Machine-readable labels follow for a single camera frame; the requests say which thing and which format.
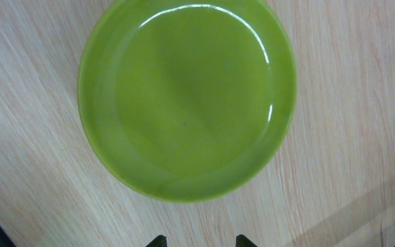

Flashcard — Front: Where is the green plate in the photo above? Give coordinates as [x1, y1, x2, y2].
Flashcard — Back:
[77, 1, 297, 203]

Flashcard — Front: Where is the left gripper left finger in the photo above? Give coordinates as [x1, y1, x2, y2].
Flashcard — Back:
[146, 235, 167, 247]

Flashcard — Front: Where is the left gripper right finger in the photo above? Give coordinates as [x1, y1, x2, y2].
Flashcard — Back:
[236, 234, 257, 247]

